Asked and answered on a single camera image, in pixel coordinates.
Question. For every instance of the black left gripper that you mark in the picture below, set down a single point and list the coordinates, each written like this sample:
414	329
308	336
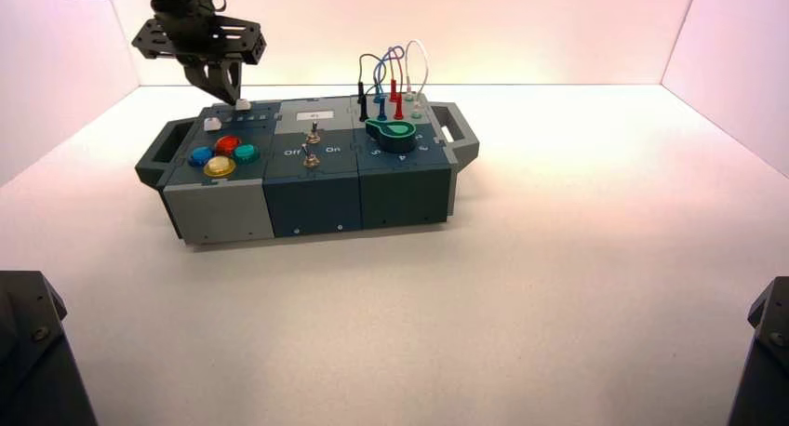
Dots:
197	41

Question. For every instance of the small white slider knob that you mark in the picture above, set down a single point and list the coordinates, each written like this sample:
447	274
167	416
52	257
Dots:
243	104

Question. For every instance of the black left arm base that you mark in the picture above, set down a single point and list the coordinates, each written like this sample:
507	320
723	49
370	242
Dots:
31	361

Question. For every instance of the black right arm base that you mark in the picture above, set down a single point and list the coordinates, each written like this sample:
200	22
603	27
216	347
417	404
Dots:
767	361

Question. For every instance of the large white slider knob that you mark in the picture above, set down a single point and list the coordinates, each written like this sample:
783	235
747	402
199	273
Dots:
212	124

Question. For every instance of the red dome push button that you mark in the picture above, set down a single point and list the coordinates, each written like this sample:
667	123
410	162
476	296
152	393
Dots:
227	145

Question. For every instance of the green dome push button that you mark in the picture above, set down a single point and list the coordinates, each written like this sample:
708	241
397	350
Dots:
246	153

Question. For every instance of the blue dome push button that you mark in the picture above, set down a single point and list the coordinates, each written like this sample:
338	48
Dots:
200	156

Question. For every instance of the yellow dome push button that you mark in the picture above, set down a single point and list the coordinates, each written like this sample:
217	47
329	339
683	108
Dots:
219	166

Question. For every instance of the white rectangular label plate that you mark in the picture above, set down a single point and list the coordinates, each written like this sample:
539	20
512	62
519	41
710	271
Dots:
315	115

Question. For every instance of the grey and blue control box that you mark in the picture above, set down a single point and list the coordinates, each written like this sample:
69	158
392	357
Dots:
308	195

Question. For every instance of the green rotary pointer knob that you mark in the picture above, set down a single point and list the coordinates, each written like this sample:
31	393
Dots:
392	137

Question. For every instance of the metal toggle switch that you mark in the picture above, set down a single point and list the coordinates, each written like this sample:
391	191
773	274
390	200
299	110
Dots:
310	159
313	135

